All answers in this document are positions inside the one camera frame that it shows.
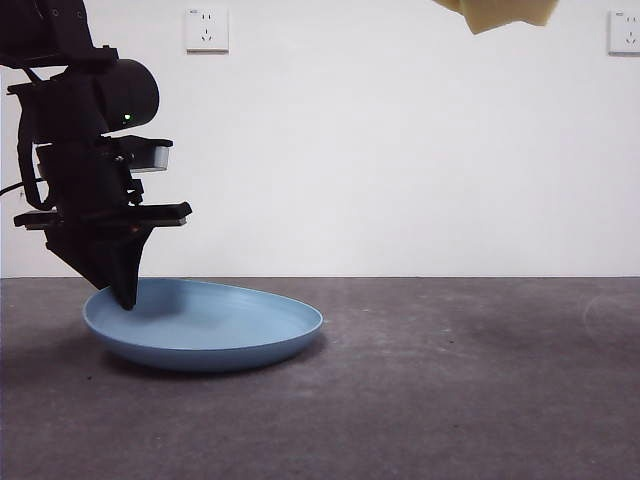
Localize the light blue round plate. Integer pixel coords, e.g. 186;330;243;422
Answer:
82;278;325;374

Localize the yellow sponge with green pad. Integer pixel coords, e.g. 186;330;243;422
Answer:
432;0;559;36

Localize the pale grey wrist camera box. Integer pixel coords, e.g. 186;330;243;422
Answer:
127;138;175;175

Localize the white wall socket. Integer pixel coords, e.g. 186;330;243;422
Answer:
607;10;640;57
185;7;231;55

